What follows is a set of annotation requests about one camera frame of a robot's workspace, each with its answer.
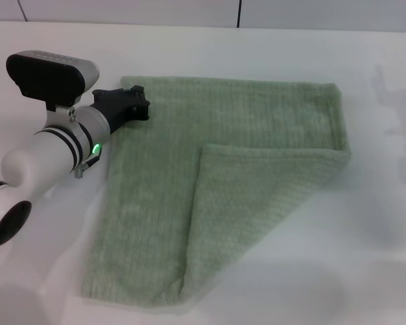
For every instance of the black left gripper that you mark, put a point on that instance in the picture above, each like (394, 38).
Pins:
(116, 106)

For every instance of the green terry towel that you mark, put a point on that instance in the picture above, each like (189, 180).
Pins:
(155, 189)

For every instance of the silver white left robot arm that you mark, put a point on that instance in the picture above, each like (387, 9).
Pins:
(37, 159)

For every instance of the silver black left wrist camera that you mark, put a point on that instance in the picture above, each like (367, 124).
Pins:
(44, 78)

